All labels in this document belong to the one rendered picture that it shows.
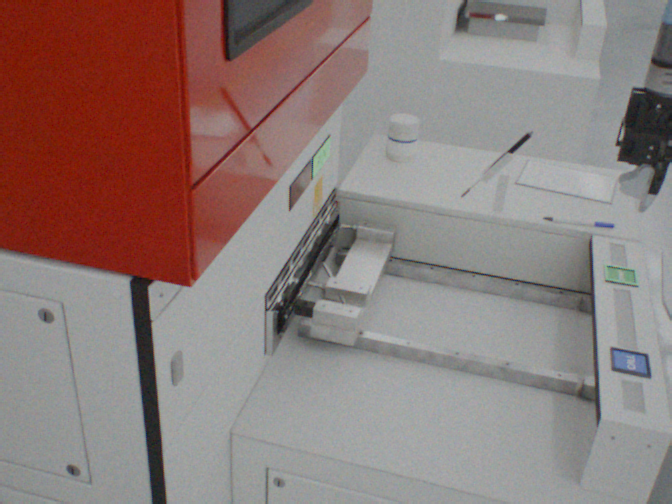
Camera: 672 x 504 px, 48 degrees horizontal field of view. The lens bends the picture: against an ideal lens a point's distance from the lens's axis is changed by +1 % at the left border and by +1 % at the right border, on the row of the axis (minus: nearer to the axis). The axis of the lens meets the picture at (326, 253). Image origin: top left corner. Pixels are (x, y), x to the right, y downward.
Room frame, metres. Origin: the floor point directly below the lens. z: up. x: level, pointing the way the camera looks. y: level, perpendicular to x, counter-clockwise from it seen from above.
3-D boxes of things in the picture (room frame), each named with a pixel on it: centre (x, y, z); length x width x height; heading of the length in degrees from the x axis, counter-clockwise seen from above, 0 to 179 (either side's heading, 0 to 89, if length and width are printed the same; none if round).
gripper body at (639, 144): (1.16, -0.52, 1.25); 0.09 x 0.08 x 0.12; 76
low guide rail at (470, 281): (1.32, -0.27, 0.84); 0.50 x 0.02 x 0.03; 76
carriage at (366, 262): (1.23, -0.06, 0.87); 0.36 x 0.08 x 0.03; 166
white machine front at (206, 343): (1.06, 0.09, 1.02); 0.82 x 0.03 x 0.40; 166
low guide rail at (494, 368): (1.06, -0.20, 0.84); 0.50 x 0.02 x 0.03; 76
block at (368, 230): (1.39, -0.10, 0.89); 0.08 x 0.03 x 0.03; 76
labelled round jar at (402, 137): (1.64, -0.16, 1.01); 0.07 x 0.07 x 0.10
